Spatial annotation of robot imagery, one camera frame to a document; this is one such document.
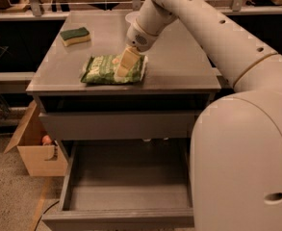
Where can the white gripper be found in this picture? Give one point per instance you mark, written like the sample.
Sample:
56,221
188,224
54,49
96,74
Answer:
138,38

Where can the green jalapeno chip bag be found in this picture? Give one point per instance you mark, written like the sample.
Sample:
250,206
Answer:
100,70

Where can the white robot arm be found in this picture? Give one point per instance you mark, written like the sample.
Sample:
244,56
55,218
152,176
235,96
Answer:
236,145

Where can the closed grey top drawer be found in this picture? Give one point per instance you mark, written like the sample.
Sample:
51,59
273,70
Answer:
118,125

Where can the grey drawer cabinet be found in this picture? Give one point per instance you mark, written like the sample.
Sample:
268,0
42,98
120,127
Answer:
178,76

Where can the open grey middle drawer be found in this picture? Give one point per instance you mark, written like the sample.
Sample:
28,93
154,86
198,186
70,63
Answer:
128,185

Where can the white ceramic bowl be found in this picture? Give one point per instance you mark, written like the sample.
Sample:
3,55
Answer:
130,17

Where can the green yellow sponge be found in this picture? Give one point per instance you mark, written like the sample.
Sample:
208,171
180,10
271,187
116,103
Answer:
74,36

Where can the orange object in box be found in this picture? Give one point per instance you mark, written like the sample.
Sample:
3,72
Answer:
46,140

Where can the cardboard box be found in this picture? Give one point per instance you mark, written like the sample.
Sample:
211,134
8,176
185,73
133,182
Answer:
39,159

